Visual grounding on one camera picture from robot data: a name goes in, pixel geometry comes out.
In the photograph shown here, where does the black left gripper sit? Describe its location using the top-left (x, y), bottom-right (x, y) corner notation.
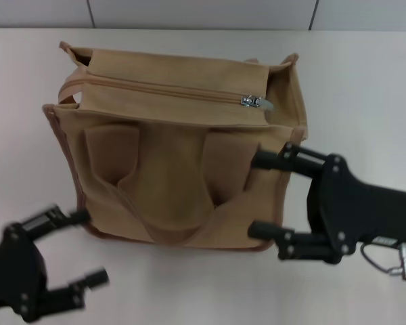
top-left (0, 202), bottom-right (110, 323)

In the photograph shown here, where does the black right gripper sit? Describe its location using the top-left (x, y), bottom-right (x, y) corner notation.
top-left (248, 141), bottom-right (406, 265)

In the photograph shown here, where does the silver metal zipper pull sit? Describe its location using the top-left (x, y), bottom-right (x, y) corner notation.
top-left (240, 94), bottom-right (275, 112)

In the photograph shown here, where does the khaki canvas food bag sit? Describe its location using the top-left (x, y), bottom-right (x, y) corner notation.
top-left (41, 40), bottom-right (309, 255)

